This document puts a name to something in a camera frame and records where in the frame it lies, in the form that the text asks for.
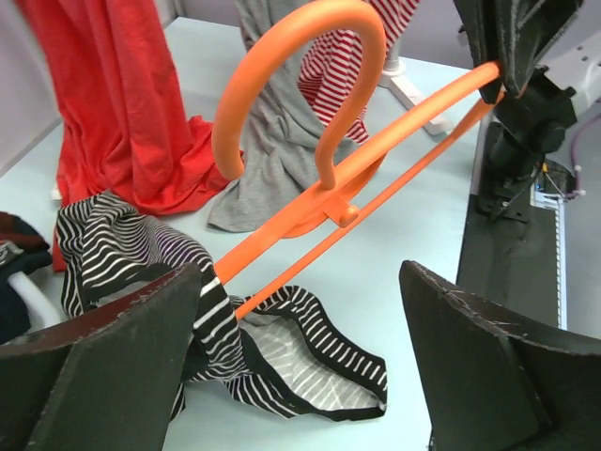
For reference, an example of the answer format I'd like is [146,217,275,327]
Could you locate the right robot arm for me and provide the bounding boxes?
[455,1,600,179]

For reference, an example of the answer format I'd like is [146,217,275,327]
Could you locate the red white striped garment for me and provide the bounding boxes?
[298,0,420,126]

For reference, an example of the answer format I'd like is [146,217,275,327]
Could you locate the grey garment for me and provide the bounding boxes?
[206,0,372,232]

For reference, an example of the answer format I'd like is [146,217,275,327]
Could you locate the white laundry basket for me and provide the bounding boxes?
[8,272,62,330]

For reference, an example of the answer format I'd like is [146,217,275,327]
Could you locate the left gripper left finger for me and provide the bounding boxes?
[1,264,202,450]

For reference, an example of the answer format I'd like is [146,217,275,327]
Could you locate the navy blue garment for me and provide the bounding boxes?
[1,251,52,344]

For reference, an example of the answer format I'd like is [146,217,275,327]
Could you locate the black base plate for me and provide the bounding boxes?
[456,122,559,328]

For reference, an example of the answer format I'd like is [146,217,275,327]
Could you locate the white rack stand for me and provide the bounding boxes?
[378,37,453,135]

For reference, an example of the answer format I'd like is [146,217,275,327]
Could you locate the orange plastic hanger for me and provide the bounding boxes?
[212,1,501,319]

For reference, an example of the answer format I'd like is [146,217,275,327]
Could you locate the dark red navy garment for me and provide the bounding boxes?
[0,211,50,252]

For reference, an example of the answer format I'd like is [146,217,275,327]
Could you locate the black white striped tank top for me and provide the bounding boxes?
[55,192,388,421]

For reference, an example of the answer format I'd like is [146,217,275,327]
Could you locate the white cable duct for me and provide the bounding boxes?
[531,183,568,331]

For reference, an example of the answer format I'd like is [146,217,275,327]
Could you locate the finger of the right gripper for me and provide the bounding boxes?
[511,0,584,94]
[454,0,516,103]

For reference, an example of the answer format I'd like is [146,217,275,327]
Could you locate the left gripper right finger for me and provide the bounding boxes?
[399,260,600,450]

